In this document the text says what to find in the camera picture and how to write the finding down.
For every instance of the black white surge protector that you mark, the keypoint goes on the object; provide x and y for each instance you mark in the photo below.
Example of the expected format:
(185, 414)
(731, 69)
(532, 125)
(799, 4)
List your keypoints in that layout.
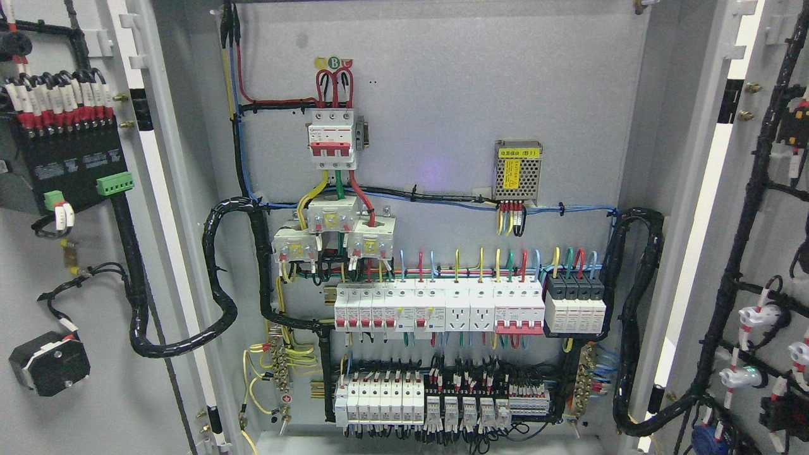
(574, 307)

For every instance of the grey cabinet door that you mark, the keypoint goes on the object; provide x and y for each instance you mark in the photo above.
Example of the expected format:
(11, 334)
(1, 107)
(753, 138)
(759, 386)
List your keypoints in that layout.
(705, 336)
(128, 404)

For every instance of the white miniature breaker row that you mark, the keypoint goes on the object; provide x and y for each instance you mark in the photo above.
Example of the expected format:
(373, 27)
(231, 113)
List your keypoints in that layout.
(390, 307)

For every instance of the black relay terminal row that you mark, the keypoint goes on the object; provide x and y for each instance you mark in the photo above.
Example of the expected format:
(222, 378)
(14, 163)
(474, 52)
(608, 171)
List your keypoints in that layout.
(467, 399)

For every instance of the red three-pole main breaker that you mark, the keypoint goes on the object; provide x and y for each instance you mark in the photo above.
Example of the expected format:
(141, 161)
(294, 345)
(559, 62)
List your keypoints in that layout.
(332, 138)

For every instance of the white lower breaker row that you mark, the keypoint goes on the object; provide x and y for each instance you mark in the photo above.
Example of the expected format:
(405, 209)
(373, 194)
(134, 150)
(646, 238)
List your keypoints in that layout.
(385, 397)

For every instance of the white double socket module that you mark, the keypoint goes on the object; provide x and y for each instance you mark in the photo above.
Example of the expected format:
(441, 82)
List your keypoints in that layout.
(470, 307)

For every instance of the brass ground terminal bar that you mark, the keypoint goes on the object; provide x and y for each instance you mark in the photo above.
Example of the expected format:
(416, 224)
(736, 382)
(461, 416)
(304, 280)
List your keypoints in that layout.
(583, 381)

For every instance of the white current transformer group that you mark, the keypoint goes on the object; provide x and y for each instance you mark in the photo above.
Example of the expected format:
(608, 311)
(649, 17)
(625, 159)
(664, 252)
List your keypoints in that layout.
(328, 218)

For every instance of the white rotary selector switch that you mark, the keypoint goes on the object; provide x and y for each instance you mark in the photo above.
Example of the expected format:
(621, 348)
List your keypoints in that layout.
(50, 363)

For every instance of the perforated metal power supply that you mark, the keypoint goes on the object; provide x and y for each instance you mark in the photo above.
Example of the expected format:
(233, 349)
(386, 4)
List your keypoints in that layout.
(518, 166)

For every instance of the black digital power meter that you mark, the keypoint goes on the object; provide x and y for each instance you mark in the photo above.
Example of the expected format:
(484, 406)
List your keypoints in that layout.
(70, 162)

